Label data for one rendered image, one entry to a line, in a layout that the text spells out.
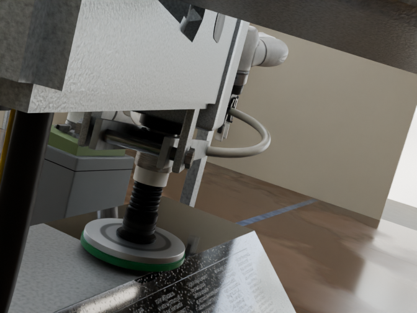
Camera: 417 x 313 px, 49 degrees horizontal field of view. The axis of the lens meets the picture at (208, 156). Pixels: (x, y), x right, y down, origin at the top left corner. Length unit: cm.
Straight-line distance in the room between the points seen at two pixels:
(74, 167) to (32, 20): 183
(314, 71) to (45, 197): 626
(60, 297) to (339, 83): 717
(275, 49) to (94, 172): 94
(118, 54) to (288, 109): 768
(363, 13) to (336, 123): 741
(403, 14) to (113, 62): 15
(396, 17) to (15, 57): 19
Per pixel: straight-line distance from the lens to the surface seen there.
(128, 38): 26
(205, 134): 297
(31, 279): 84
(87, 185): 209
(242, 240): 135
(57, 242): 100
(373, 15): 28
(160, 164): 71
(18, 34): 19
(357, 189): 763
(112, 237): 96
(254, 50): 172
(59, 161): 207
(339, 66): 779
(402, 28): 30
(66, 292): 81
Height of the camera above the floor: 119
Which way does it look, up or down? 7 degrees down
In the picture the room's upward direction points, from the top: 15 degrees clockwise
